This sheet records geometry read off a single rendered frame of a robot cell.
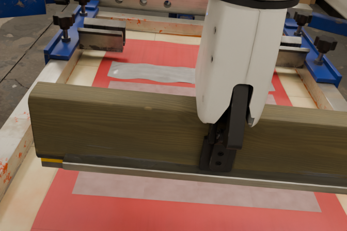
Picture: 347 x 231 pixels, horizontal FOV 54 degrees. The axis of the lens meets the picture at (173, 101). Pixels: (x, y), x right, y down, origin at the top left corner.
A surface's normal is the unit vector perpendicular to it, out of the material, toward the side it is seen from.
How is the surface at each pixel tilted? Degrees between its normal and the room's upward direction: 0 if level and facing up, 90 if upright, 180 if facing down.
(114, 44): 90
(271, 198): 0
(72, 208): 0
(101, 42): 90
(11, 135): 0
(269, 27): 78
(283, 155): 90
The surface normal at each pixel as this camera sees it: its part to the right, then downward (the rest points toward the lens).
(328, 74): 0.09, -0.83
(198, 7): -0.02, 0.55
